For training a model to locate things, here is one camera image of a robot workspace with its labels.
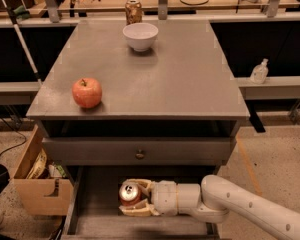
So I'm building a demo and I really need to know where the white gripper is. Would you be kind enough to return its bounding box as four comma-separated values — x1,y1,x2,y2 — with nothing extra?
119,179,178,217

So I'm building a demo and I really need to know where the red coke can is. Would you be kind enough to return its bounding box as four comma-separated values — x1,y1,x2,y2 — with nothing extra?
119,182,142,206

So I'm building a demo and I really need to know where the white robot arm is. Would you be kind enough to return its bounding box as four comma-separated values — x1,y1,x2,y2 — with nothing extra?
118,175,300,240

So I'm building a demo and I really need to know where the open grey middle drawer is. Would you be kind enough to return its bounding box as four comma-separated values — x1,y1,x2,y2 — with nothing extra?
61,166,220,240

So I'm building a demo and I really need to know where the grey drawer cabinet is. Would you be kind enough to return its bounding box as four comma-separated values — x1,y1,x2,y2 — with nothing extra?
25,18,252,240

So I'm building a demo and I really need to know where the closed grey top drawer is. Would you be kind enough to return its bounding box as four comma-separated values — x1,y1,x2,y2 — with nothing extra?
42,137,236,166

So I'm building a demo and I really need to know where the brown gold soda can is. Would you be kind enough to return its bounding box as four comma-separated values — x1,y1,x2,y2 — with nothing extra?
125,0,142,25

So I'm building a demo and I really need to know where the wooden box with snacks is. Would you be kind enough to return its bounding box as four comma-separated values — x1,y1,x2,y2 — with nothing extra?
12,126,73,216

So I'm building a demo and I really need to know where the red apple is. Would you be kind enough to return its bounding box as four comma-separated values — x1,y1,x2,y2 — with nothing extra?
72,78,102,108

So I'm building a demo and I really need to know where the white bowl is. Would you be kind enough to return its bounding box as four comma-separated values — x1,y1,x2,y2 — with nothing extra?
123,23,159,52

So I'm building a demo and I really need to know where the clear sanitizer bottle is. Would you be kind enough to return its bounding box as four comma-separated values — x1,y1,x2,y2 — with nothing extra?
250,58,268,84

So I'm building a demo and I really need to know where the white pole with black tip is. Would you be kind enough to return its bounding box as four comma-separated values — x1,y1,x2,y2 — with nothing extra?
1,0,42,87

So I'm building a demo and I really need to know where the black cable on floor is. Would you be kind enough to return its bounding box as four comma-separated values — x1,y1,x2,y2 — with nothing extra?
0,117,29,165

